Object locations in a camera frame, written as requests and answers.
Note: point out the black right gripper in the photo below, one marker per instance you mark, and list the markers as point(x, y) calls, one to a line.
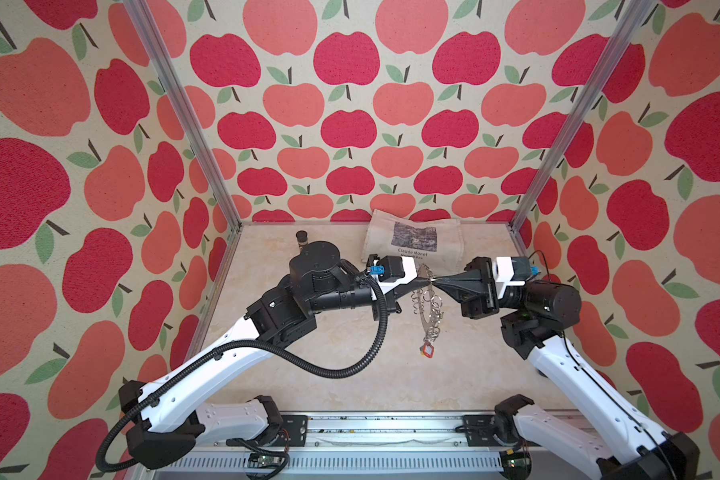
point(480, 306)

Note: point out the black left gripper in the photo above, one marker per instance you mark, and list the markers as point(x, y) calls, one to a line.
point(417, 282)

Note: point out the metal disc with key rings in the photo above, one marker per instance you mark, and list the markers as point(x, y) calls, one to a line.
point(428, 305)

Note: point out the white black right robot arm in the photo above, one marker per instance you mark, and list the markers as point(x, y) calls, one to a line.
point(535, 316)

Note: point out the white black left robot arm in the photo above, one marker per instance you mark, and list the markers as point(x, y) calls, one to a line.
point(160, 423)

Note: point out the cream Monet canvas bag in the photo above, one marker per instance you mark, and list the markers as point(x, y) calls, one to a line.
point(438, 244)

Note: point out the red white key tag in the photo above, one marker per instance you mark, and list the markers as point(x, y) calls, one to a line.
point(427, 349)

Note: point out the small dark spice jar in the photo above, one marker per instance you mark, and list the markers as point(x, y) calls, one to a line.
point(302, 239)

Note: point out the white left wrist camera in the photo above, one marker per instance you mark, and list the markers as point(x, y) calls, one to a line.
point(391, 267)

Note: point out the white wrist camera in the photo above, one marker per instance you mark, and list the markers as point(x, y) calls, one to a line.
point(391, 267)
point(514, 270)

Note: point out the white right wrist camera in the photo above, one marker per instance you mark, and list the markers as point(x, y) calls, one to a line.
point(514, 270)

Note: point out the front aluminium rail base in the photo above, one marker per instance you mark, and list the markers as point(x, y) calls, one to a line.
point(370, 445)

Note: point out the right rear aluminium frame post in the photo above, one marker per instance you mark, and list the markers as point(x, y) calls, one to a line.
point(635, 14)

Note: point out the aluminium frame post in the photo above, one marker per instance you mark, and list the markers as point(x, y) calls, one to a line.
point(635, 14)
point(149, 34)

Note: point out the left rear aluminium frame post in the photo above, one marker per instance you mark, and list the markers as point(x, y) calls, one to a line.
point(149, 34)

